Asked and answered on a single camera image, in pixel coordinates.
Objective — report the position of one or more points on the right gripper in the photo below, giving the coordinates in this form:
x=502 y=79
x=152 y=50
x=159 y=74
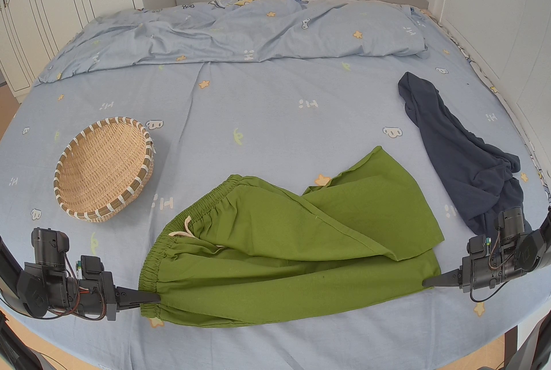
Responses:
x=484 y=271

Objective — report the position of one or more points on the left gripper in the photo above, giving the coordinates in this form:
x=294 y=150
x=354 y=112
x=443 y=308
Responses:
x=98 y=297

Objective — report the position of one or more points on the green shorts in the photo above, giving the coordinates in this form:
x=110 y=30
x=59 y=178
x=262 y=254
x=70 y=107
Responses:
x=284 y=256

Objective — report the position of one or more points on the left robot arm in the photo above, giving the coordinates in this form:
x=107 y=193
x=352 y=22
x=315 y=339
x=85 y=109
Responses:
x=36 y=286

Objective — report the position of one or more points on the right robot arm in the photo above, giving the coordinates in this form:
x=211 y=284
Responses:
x=533 y=250

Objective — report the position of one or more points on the dark blue garment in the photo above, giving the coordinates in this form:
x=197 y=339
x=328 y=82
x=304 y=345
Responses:
x=456 y=153

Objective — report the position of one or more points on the round woven basket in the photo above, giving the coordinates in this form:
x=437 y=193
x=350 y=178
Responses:
x=101 y=170

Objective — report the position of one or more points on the bed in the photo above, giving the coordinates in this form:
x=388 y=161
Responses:
x=275 y=110

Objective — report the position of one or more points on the pale blue quilt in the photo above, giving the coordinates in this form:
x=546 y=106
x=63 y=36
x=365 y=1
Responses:
x=241 y=32

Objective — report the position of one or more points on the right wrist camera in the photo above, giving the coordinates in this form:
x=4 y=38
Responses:
x=478 y=245

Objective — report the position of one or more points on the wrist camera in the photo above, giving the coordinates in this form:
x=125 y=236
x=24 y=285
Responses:
x=91 y=267
x=478 y=245

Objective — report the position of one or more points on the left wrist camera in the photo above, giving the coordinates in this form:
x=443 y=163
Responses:
x=91 y=267

